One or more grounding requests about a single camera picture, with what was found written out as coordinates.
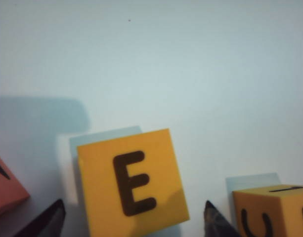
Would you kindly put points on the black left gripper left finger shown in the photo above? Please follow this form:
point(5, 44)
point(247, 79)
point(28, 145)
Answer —
point(50, 222)

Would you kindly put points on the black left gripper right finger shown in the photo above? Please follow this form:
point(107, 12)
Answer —
point(215, 224)

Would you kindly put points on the orange-red block letter M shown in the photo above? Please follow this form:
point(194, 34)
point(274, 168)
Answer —
point(5, 195)

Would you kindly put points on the yellow block letter P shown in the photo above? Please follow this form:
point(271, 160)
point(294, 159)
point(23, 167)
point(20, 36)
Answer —
point(284, 212)

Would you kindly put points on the yellow block letter E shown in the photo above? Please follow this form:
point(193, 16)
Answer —
point(104, 197)

